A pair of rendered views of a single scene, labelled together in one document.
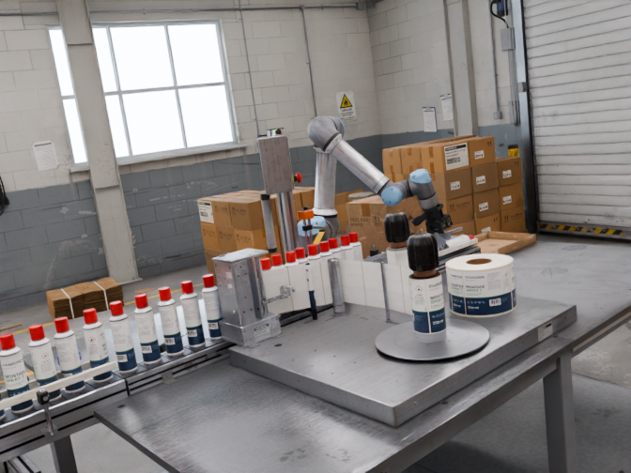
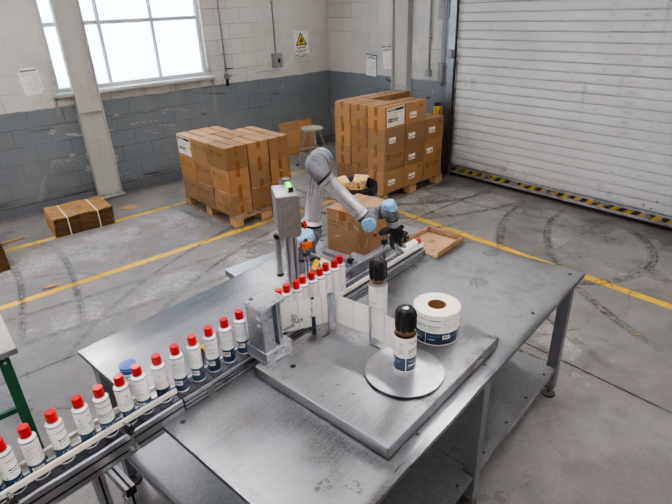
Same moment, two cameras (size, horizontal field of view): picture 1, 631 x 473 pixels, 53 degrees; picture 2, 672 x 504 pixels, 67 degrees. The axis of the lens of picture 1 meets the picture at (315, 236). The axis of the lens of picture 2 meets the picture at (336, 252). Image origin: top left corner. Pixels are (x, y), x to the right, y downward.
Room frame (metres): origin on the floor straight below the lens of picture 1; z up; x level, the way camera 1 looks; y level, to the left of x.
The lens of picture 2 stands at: (0.10, 0.20, 2.19)
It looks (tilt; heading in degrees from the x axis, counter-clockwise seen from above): 26 degrees down; 352
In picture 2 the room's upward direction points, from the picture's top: 2 degrees counter-clockwise
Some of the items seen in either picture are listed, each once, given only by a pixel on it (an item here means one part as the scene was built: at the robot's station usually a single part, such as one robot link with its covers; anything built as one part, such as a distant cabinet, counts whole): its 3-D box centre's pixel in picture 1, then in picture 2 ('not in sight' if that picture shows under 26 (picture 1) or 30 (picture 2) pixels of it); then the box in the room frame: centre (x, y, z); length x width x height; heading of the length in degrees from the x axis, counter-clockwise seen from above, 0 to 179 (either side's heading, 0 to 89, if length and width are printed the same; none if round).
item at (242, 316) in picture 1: (245, 296); (267, 326); (1.88, 0.24, 1.01); 0.14 x 0.13 x 0.26; 129
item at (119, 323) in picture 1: (122, 337); (178, 367); (1.72, 0.58, 0.98); 0.05 x 0.05 x 0.20
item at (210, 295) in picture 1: (212, 307); (241, 331); (1.91, 0.35, 0.98); 0.05 x 0.05 x 0.20
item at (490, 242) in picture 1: (492, 243); (432, 241); (2.84, -0.81, 0.85); 0.30 x 0.26 x 0.04; 129
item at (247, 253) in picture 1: (239, 255); (264, 300); (1.87, 0.23, 1.14); 0.14 x 0.11 x 0.01; 129
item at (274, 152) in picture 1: (275, 163); (286, 210); (2.21, 0.10, 1.38); 0.17 x 0.10 x 0.19; 4
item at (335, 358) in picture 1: (402, 334); (380, 356); (1.79, -0.22, 0.86); 0.80 x 0.67 x 0.05; 129
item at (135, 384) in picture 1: (333, 302); (323, 308); (2.22, -0.03, 0.85); 1.65 x 0.11 x 0.05; 129
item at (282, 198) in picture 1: (287, 220); (291, 246); (2.30, 0.09, 1.16); 0.04 x 0.04 x 0.67; 39
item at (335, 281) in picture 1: (336, 287); (331, 312); (1.98, -0.05, 0.97); 0.05 x 0.05 x 0.19
